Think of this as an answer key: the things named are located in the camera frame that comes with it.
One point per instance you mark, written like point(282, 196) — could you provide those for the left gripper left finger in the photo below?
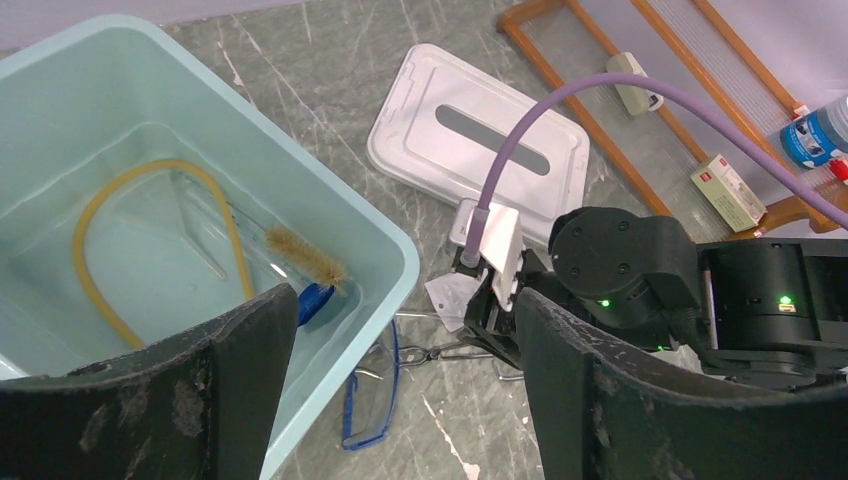
point(199, 404)

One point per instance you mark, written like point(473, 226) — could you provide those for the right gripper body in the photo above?
point(486, 324)

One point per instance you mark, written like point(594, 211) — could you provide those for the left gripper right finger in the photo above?
point(604, 409)

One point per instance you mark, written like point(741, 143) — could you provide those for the blue hexagonal cap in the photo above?
point(311, 300)

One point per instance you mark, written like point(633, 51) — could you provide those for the brown test tube brush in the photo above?
point(311, 261)

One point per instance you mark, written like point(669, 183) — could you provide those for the amber rubber tube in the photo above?
point(146, 198)

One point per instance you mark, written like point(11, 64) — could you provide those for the small white plastic bag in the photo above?
point(455, 294)

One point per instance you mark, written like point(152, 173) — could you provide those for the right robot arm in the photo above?
point(769, 312)

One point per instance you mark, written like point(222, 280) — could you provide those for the metal scissors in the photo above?
point(415, 355)

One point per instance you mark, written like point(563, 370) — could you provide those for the blue safety goggles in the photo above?
point(371, 393)

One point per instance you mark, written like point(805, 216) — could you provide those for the white bin lid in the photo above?
point(442, 123)

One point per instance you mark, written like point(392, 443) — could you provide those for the teal plastic bin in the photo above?
point(116, 92)

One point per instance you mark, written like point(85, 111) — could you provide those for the small green box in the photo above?
point(731, 197)

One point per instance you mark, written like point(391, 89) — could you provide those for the orange wooden rack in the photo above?
point(732, 125)

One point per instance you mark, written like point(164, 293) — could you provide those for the white blue bottle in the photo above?
point(818, 137)

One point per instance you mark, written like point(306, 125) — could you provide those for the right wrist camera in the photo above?
point(501, 245)

